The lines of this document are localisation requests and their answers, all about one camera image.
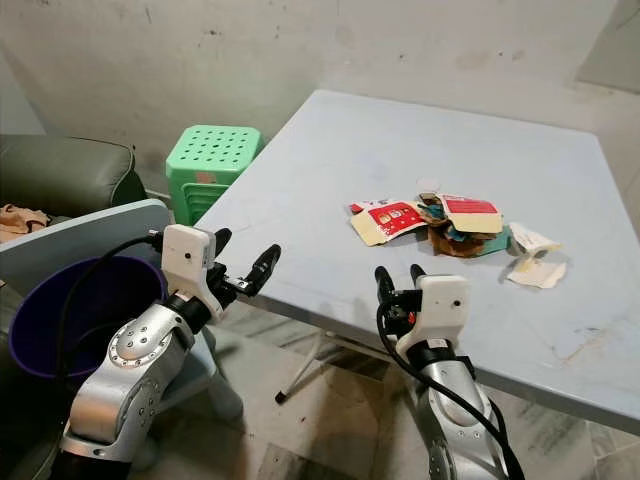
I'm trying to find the purple plastic rubbish bin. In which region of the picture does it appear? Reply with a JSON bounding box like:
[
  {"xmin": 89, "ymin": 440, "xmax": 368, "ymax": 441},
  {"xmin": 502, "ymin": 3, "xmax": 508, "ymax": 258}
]
[{"xmin": 7, "ymin": 256, "xmax": 163, "ymax": 383}]

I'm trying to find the brown crumpled wrapper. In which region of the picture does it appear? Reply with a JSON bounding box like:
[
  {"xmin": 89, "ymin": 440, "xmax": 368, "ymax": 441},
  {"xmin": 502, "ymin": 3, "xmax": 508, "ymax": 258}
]
[{"xmin": 425, "ymin": 214, "xmax": 487, "ymax": 260}]

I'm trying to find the red and cream flat packet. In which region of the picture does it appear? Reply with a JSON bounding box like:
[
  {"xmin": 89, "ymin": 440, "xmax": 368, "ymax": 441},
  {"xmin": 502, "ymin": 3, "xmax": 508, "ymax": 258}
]
[{"xmin": 347, "ymin": 199, "xmax": 430, "ymax": 248}]

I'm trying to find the red and cream carton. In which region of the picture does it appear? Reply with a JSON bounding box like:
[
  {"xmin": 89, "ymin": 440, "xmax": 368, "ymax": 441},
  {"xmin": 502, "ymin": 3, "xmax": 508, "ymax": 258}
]
[{"xmin": 439, "ymin": 193, "xmax": 504, "ymax": 237}]

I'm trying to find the teal cardboard box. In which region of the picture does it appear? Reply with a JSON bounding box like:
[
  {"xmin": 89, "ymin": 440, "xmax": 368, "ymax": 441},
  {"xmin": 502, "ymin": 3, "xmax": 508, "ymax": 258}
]
[{"xmin": 479, "ymin": 231, "xmax": 510, "ymax": 257}]

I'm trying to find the green plastic stool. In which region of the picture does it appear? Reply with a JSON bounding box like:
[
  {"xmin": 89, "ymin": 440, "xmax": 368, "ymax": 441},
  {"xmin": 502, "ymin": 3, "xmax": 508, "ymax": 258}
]
[{"xmin": 165, "ymin": 124, "xmax": 265, "ymax": 227}]

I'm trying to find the white crumpled paper scrap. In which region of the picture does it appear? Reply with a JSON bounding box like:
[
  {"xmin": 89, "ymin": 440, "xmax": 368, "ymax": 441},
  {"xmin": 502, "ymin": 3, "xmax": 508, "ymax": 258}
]
[{"xmin": 507, "ymin": 220, "xmax": 564, "ymax": 257}]

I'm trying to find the cream paper napkin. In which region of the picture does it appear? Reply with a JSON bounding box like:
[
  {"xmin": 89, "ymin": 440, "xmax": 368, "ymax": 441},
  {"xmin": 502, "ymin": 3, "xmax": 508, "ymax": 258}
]
[{"xmin": 504, "ymin": 255, "xmax": 570, "ymax": 291}]

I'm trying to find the dark green leather sofa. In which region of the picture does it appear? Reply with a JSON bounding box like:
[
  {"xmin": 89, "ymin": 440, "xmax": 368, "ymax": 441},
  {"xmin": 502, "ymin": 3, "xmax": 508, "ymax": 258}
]
[{"xmin": 0, "ymin": 134, "xmax": 148, "ymax": 480}]

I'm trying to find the brown crumpled cloth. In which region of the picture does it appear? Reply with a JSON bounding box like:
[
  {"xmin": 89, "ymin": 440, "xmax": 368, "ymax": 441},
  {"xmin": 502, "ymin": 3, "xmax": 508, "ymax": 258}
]
[{"xmin": 0, "ymin": 202, "xmax": 52, "ymax": 247}]

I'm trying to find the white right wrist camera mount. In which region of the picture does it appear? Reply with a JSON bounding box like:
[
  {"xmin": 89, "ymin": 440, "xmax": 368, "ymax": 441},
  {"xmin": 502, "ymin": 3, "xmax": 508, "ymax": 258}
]
[{"xmin": 396, "ymin": 274, "xmax": 474, "ymax": 363}]

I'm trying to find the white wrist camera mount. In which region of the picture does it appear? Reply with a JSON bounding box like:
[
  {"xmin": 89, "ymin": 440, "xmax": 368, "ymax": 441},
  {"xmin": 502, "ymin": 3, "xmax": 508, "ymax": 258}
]
[
  {"xmin": 158, "ymin": 224, "xmax": 220, "ymax": 297},
  {"xmin": 396, "ymin": 274, "xmax": 474, "ymax": 363}
]

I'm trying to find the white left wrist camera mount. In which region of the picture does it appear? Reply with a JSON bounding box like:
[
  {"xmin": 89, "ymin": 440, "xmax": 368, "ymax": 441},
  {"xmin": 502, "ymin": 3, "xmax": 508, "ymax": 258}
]
[{"xmin": 158, "ymin": 224, "xmax": 220, "ymax": 297}]

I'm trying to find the white metal table frame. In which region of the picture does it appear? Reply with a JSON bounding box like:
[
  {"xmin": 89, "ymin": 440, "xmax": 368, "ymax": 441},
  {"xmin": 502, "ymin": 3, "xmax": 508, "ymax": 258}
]
[{"xmin": 274, "ymin": 328, "xmax": 423, "ymax": 407}]

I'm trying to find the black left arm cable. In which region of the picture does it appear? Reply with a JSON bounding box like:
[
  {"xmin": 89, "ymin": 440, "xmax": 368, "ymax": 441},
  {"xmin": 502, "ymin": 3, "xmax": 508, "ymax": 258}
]
[{"xmin": 52, "ymin": 230, "xmax": 167, "ymax": 426}]

